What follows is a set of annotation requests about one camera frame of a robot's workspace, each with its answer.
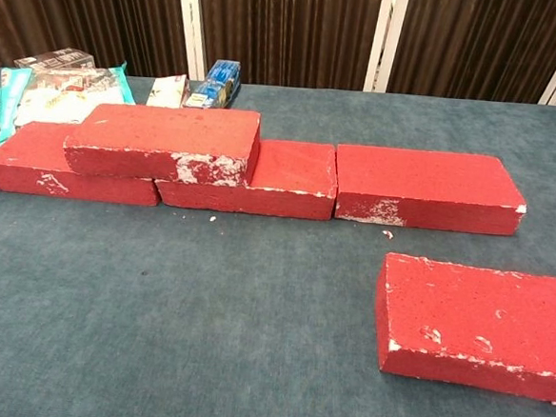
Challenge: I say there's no red brick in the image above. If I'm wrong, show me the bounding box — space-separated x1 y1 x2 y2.
60 96 263 189
152 131 340 222
368 251 556 407
331 143 530 238
0 118 166 208

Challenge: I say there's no blue felt table cover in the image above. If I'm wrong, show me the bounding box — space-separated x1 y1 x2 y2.
0 64 556 417

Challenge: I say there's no blue snack box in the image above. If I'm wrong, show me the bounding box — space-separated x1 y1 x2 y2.
183 57 244 112

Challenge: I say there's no white snack packet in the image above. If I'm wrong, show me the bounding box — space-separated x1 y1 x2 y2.
145 71 193 110

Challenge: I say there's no brown corrugated partition panel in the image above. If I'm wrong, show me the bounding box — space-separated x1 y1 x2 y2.
386 0 556 106
190 0 386 95
0 0 194 82

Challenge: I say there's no teal white snack bag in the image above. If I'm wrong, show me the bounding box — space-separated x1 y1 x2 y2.
0 52 139 156

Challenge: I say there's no black red snack box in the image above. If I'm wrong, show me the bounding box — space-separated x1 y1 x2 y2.
13 44 98 73

